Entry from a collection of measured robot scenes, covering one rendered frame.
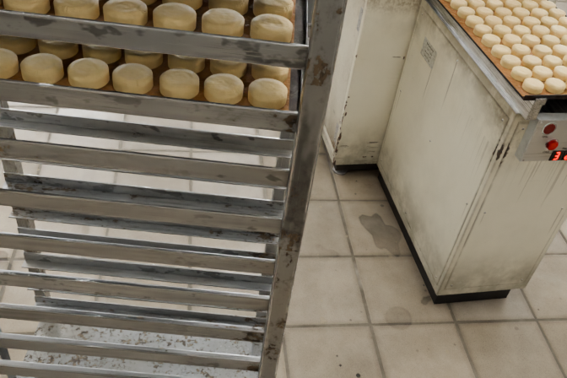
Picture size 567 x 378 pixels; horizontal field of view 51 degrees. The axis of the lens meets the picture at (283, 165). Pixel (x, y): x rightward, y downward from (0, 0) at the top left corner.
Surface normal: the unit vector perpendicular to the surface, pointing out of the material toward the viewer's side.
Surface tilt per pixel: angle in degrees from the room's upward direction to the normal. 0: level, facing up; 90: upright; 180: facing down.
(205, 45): 90
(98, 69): 0
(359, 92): 90
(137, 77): 0
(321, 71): 90
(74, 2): 0
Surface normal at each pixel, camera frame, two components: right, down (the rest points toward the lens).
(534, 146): 0.18, 0.65
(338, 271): 0.11, -0.76
